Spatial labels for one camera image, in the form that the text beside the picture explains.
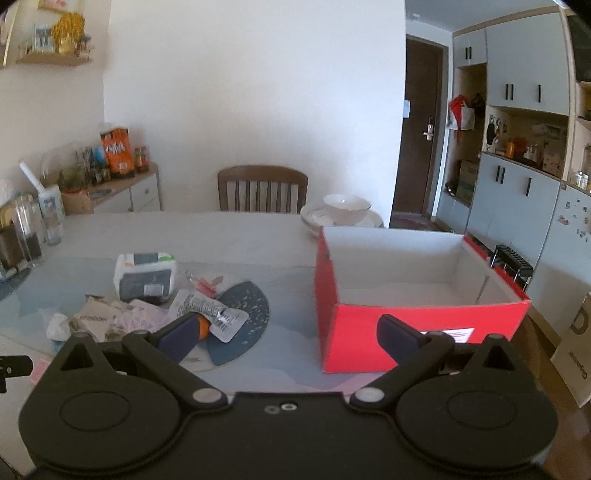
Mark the clear glass canister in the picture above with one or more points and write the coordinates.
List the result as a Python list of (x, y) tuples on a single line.
[(27, 230)]

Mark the white cardboard box orange trim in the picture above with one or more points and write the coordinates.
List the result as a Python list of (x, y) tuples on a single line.
[(360, 332)]

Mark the stack of white plates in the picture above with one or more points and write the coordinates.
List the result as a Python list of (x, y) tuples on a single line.
[(311, 221)]

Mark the small brown cardboard box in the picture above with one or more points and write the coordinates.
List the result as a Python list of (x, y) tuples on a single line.
[(77, 203)]

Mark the orange snack bag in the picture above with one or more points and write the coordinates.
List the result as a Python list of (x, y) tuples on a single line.
[(117, 152)]

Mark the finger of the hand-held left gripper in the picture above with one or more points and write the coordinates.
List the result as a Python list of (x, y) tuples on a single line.
[(16, 364)]

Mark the red sauce jar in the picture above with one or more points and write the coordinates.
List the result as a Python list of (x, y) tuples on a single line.
[(141, 160)]

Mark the white tissue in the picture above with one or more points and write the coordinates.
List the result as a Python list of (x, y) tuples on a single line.
[(57, 326)]

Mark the brown wooden chair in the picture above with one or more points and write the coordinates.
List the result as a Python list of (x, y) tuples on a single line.
[(263, 177)]

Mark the white marble desktop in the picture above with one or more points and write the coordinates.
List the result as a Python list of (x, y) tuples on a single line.
[(258, 240)]

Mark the dark brown door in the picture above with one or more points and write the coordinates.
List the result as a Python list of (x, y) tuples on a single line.
[(415, 175)]

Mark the patterned door rug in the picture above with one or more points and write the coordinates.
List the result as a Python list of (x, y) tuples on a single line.
[(413, 222)]

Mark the white rolled paper tube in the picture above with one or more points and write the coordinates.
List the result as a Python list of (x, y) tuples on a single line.
[(31, 177)]

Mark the grey cabinet wall unit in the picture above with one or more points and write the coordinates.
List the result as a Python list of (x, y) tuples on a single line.
[(521, 60)]

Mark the blue round placemat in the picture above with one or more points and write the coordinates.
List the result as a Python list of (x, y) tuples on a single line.
[(249, 323)]

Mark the white porcelain bowl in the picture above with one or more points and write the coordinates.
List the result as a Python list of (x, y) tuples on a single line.
[(346, 206)]

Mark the red and white bag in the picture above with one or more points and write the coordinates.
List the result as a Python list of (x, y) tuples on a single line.
[(461, 115)]

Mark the white snack packet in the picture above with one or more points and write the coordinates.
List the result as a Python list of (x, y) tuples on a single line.
[(207, 308)]

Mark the clear bottle with white label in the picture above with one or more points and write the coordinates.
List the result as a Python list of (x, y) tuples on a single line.
[(51, 214)]

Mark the wooden wall shelf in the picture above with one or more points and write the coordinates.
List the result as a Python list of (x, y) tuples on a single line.
[(53, 60)]

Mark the beige cartoon doll charm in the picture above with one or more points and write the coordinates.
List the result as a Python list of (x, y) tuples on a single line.
[(92, 318)]

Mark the pink paper card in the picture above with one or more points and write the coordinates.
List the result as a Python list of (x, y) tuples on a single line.
[(40, 373)]

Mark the brown cardboard box flap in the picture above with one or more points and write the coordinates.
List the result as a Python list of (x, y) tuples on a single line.
[(575, 360)]

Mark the cluster of glass jars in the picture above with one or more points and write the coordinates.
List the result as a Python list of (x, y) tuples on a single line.
[(81, 168)]

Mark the orange tangerine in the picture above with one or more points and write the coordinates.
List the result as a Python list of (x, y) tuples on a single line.
[(204, 327)]

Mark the small pink plastic item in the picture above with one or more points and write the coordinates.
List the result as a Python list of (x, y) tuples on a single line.
[(205, 284)]

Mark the white and dark tissue pack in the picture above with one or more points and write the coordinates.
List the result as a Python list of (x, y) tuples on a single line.
[(143, 281)]

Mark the gold ornament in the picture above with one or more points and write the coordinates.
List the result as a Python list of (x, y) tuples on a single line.
[(68, 30)]

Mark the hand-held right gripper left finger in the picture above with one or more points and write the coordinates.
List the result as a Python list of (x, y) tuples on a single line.
[(178, 334)]

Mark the white side cabinet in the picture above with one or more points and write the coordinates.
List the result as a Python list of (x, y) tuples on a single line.
[(138, 194)]

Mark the large cardboard box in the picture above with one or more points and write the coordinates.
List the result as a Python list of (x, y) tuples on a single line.
[(468, 182)]

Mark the small photo frame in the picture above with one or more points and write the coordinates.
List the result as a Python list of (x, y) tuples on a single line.
[(42, 38)]

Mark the black hanging pan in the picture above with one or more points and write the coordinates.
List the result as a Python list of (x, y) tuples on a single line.
[(491, 134)]

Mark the clear wrapper with pink print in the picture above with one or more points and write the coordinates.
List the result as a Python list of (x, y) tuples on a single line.
[(143, 316)]

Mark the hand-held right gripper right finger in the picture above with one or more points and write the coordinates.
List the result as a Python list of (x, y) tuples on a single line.
[(397, 334)]

